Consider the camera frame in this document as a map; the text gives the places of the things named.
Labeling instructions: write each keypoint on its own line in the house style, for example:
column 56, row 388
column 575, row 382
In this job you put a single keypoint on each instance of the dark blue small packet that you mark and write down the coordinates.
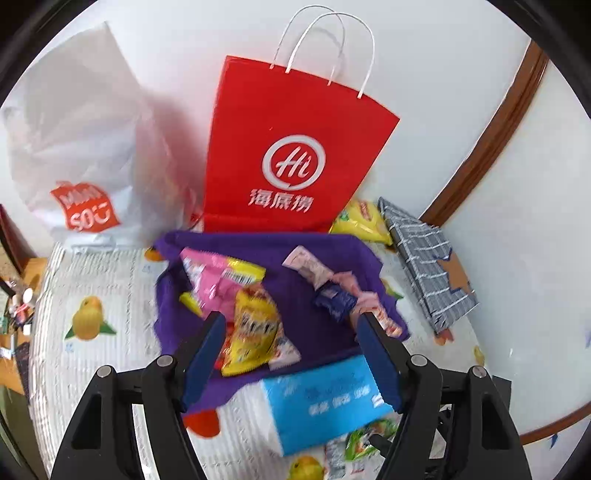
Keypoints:
column 334, row 300

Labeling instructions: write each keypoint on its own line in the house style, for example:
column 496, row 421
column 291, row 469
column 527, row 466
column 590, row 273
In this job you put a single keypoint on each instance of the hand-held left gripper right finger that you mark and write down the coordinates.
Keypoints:
column 383, row 364

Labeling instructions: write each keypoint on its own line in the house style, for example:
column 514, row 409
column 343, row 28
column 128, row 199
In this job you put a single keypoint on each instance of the white plastic shopping bag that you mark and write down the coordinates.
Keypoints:
column 83, row 138

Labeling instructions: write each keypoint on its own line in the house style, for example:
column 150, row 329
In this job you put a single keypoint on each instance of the pink white candy packet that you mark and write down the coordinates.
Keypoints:
column 381, row 309

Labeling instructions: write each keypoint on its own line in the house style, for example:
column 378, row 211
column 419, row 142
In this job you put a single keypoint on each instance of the red paper bag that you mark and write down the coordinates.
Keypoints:
column 258, row 115

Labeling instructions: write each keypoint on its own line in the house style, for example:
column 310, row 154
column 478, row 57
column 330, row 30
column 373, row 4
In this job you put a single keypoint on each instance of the grey plaid cloth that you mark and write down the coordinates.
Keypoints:
column 425, row 263

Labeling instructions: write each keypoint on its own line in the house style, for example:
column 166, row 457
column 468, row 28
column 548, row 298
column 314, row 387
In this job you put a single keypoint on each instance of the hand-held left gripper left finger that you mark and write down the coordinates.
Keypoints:
column 203, row 360

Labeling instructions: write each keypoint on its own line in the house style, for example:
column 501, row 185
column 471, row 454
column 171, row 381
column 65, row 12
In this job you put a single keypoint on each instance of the yellow snack bag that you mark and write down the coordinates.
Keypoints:
column 364, row 221

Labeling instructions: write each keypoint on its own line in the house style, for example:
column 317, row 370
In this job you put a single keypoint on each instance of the brown wooden door trim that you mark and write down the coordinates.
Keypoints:
column 489, row 129

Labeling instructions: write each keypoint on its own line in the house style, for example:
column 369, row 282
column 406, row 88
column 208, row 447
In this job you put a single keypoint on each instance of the purple towel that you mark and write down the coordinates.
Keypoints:
column 304, row 323

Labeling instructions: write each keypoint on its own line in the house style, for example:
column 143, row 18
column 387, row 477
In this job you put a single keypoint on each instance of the yellow-green snack packet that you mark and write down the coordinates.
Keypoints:
column 244, row 272

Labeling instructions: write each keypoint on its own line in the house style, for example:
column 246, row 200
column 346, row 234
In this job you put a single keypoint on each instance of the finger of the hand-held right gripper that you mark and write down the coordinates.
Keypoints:
column 381, row 444

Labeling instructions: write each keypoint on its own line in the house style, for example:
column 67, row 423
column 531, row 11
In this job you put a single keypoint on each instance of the pink white snack packet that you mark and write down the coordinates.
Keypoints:
column 286, row 353

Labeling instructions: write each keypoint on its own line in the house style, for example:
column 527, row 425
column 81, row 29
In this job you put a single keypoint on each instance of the patterned dark red book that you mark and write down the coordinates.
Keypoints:
column 14, row 240

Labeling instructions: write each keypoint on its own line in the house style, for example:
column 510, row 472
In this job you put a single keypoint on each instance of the yellow red snack packet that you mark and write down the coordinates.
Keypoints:
column 251, row 332

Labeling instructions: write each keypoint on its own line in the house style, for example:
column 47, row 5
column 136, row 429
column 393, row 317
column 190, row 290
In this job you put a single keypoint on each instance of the wooden nightstand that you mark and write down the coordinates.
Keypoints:
column 14, row 360

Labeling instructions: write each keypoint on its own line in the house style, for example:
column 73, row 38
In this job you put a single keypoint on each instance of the green snack packet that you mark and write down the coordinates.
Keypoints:
column 362, row 445

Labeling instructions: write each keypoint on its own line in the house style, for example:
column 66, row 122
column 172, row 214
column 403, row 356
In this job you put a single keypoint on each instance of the blue tissue pack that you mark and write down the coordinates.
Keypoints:
column 314, row 406

